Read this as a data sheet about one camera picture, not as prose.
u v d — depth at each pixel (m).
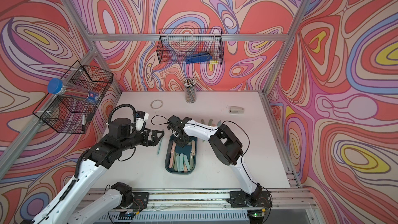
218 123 1.01
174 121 0.76
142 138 0.63
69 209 0.39
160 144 0.65
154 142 0.63
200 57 0.90
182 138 0.80
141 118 0.63
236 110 1.07
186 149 0.88
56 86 0.62
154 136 0.63
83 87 0.71
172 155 0.86
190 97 1.08
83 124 0.72
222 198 0.75
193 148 0.89
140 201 0.72
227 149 0.56
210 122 1.02
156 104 1.12
